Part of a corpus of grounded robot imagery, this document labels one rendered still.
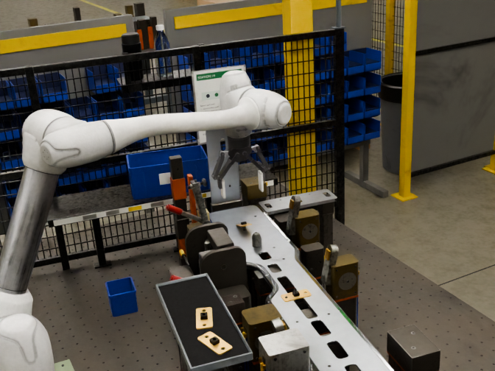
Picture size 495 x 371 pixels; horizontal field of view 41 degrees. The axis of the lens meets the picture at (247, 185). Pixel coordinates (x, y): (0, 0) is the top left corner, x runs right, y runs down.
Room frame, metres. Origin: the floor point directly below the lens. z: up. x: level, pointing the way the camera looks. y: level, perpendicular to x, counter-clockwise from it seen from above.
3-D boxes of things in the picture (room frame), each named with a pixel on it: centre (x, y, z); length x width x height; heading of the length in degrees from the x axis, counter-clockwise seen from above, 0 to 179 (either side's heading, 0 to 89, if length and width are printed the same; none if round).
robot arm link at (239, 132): (2.10, 0.02, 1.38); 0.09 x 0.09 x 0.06
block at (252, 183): (2.40, -0.02, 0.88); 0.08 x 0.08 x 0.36; 17
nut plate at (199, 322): (1.33, 0.12, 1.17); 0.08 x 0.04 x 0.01; 3
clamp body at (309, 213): (2.11, -0.21, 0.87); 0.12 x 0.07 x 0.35; 107
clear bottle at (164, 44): (2.69, 0.31, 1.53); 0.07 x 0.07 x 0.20
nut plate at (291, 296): (1.66, -0.12, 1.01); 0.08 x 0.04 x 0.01; 108
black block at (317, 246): (1.97, -0.22, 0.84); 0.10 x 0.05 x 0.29; 107
